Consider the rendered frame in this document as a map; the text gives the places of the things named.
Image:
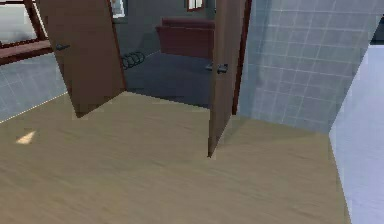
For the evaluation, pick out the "dark red sofa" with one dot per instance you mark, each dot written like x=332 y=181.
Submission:
x=186 y=40

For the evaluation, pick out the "brown room door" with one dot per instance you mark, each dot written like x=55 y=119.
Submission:
x=225 y=40
x=88 y=53

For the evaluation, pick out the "red framed window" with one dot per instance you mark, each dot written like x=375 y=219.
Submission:
x=23 y=50

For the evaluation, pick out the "red framed wall picture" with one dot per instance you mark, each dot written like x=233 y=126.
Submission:
x=195 y=4

